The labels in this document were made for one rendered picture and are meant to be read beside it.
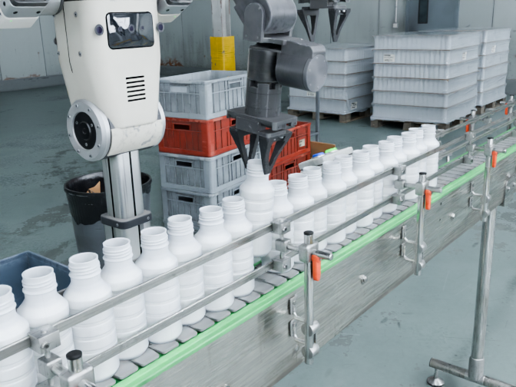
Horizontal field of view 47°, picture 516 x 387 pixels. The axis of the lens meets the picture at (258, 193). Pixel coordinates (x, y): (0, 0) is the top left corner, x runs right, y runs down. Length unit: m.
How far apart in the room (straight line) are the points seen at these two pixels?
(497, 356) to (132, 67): 2.03
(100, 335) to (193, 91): 2.74
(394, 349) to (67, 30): 1.96
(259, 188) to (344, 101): 7.30
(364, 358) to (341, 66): 5.96
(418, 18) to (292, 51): 11.06
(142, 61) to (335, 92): 6.88
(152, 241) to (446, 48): 6.83
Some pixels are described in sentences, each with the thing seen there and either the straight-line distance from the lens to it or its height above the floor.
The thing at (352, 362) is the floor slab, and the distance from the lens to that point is 2.70.
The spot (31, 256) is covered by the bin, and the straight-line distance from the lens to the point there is 1.45.
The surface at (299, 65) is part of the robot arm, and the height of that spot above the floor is 1.38.
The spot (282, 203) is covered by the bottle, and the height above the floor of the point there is 1.13.
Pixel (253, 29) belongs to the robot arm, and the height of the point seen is 1.43.
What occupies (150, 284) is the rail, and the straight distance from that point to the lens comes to 0.82.
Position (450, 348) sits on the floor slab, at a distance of 2.87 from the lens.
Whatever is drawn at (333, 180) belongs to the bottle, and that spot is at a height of 1.13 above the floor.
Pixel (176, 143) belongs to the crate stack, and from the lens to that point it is 3.61.
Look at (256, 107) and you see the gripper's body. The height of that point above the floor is 1.31.
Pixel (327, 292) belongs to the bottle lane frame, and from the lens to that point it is 1.18.
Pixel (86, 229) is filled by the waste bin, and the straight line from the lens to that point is 3.13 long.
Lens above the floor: 1.45
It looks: 17 degrees down
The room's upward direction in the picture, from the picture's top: 2 degrees counter-clockwise
